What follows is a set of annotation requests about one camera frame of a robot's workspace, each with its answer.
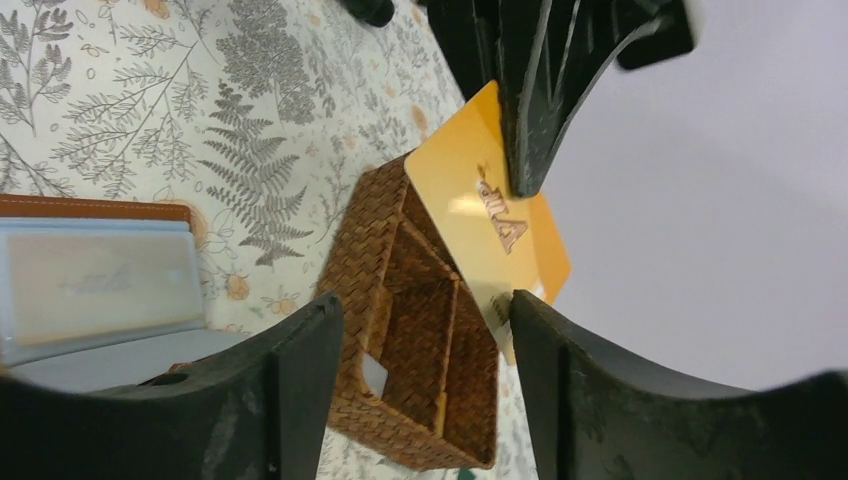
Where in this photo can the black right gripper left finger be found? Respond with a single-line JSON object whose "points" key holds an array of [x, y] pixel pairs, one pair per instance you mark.
{"points": [[256, 410]]}

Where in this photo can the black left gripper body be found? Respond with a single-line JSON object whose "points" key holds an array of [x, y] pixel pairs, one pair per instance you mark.
{"points": [[467, 32]]}

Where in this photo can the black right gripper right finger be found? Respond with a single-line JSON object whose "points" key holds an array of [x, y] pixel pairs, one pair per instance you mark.
{"points": [[599, 411]]}

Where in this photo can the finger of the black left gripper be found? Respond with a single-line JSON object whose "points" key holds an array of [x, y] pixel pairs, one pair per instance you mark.
{"points": [[536, 99]]}

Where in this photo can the grey card in basket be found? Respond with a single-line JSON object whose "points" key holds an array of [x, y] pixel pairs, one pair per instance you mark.
{"points": [[375, 375]]}

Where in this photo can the yellow block in basket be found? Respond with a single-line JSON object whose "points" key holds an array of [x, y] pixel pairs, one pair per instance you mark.
{"points": [[440, 418]]}

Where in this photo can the brown woven divided basket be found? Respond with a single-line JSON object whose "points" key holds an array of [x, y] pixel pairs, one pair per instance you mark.
{"points": [[406, 304]]}

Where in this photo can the floral patterned table mat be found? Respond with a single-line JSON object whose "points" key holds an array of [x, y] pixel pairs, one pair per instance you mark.
{"points": [[258, 116]]}

